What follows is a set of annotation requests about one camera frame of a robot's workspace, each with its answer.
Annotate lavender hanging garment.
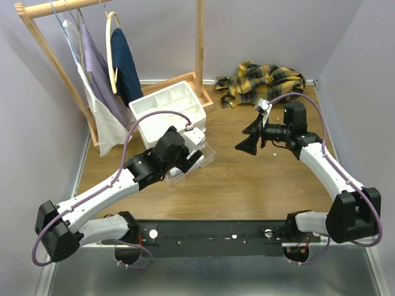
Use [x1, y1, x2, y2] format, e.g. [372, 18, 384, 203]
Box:
[80, 23, 128, 127]

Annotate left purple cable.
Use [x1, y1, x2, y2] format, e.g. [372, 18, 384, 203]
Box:
[31, 110, 192, 266]

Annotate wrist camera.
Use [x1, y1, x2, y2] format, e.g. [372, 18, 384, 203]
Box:
[254, 98, 272, 126]
[182, 125, 206, 146]

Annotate white hanging garment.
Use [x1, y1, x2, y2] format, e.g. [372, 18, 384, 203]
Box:
[62, 20, 132, 157]

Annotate white drawer organizer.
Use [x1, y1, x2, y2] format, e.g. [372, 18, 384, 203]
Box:
[129, 81, 215, 173]

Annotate cream wooden hanger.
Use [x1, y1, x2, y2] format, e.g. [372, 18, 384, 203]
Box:
[105, 11, 120, 94]

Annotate wooden clothes rack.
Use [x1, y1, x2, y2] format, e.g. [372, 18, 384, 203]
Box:
[14, 0, 214, 147]

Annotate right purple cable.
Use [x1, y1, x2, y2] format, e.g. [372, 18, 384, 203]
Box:
[270, 92, 385, 247]

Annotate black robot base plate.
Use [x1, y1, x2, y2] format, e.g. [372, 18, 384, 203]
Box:
[114, 220, 320, 263]

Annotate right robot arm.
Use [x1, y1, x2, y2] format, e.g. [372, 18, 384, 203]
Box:
[235, 99, 381, 244]

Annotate short white bottle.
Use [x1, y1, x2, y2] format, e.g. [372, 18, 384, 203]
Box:
[193, 155, 205, 168]

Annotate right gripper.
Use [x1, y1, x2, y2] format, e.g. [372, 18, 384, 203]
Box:
[235, 113, 291, 155]

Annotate yellow plaid shirt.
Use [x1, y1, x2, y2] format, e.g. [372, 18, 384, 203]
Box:
[215, 60, 306, 108]

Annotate navy blue hanging garment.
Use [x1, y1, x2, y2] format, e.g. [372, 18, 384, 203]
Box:
[110, 28, 144, 107]

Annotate tall white bottle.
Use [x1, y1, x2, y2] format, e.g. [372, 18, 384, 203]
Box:
[169, 167, 182, 178]

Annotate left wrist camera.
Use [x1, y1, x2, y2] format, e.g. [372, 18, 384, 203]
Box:
[182, 125, 206, 146]

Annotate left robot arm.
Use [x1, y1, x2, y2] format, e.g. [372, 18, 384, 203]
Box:
[31, 126, 206, 266]

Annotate purple cable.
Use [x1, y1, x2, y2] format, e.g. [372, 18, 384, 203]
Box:
[31, 110, 192, 266]
[270, 92, 385, 247]

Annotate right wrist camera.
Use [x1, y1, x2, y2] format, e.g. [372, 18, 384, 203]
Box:
[254, 98, 272, 126]

